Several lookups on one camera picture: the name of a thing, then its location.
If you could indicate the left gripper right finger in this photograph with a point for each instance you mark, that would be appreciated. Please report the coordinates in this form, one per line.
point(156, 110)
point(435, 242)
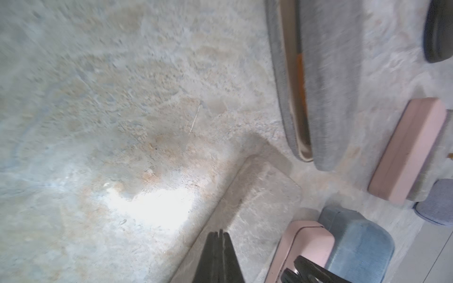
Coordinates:
point(230, 271)

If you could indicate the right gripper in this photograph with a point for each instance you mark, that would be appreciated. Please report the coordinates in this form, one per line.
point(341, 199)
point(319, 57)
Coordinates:
point(309, 272)

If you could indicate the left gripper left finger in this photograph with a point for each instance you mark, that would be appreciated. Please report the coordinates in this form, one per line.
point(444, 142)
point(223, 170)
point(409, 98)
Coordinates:
point(207, 269)

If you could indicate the pink glasses case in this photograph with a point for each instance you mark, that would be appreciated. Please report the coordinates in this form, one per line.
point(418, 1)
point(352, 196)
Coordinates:
point(308, 239)

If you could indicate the blue case beige lining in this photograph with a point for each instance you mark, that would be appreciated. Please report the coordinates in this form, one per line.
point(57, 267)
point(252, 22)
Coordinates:
point(362, 250)

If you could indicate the mint case yellow glasses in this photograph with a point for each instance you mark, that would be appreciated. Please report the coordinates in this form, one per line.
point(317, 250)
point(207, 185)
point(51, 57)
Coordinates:
point(255, 210)

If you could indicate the pink grey case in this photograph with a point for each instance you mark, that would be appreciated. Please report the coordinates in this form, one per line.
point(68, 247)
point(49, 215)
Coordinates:
point(408, 149)

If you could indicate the beige case with glasses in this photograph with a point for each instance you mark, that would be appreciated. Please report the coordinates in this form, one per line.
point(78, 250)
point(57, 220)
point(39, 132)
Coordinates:
point(316, 50)

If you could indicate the grey purple glasses case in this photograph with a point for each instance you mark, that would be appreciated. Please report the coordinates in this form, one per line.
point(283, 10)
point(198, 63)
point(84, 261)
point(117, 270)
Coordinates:
point(437, 209)

